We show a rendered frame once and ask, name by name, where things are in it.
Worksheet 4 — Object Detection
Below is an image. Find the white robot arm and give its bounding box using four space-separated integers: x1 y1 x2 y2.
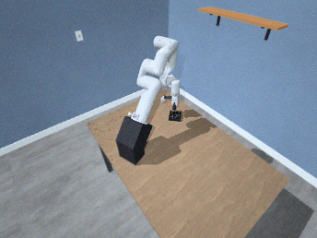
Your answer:
129 36 180 125

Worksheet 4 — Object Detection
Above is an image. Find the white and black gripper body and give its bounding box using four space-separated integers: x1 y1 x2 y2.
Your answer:
171 94 180 106

